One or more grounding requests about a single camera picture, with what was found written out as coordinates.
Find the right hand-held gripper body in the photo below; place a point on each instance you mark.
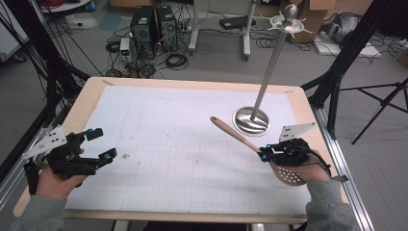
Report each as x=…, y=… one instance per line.
x=290, y=152

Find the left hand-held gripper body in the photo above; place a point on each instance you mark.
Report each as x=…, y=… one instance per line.
x=69, y=159

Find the beige slotted spoon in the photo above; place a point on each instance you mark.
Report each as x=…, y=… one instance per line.
x=234, y=133

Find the person's left hand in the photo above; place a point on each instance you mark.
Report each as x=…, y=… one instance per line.
x=56, y=187

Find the person's right hand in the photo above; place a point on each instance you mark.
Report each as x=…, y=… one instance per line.
x=317, y=170

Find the metal utensil stand with hooks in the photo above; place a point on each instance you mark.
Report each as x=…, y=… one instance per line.
x=251, y=124

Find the white grid mat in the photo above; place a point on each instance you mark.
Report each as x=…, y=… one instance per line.
x=160, y=112

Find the small grey power supply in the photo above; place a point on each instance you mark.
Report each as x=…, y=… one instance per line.
x=125, y=49

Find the black tripod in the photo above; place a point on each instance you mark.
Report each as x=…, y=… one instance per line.
x=381, y=101

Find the white stand leg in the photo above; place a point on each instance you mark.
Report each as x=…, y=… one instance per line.
x=247, y=38
x=194, y=32

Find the clear plastic bag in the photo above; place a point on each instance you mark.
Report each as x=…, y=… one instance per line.
x=81, y=21

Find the large black computer tower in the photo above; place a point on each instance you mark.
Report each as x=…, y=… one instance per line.
x=143, y=32

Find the white board on floor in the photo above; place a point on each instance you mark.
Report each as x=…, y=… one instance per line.
x=352, y=49

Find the white cabinet on wheels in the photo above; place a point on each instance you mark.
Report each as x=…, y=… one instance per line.
x=11, y=41

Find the slim black computer tower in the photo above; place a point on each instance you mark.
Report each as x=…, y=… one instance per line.
x=167, y=29

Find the flat black device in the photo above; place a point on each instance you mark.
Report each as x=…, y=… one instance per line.
x=235, y=22

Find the round white table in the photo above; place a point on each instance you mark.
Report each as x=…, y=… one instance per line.
x=67, y=5

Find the grey bag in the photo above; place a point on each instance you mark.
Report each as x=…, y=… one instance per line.
x=343, y=27

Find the aluminium frame rail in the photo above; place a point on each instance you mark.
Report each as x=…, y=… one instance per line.
x=348, y=179

